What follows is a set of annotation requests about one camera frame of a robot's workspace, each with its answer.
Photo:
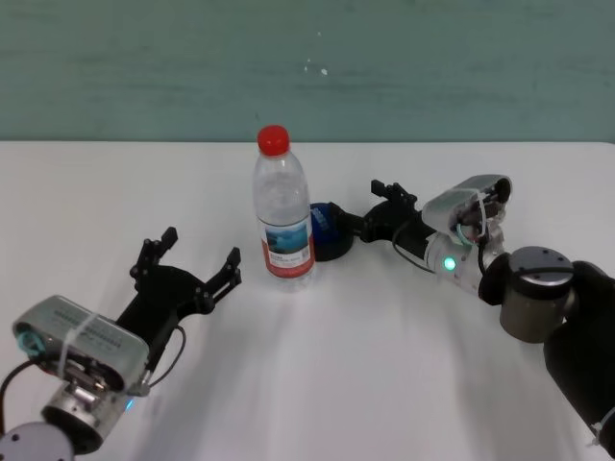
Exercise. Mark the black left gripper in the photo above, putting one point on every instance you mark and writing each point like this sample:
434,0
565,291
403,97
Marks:
163,298

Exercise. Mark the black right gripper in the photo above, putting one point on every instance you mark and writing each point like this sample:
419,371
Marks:
389,223

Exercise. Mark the blue push button black base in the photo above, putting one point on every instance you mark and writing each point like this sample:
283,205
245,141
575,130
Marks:
327,245

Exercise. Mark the clear water bottle red cap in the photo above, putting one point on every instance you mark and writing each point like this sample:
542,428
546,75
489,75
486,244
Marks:
281,211

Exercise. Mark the white zip tie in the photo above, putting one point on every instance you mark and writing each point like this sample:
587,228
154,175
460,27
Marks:
480,211
77,336

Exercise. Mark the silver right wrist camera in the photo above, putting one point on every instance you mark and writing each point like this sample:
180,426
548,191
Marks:
447,206

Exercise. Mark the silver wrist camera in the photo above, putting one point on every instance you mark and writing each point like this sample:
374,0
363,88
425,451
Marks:
105,336
447,206

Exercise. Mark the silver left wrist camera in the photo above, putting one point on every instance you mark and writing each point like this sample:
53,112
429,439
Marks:
105,336

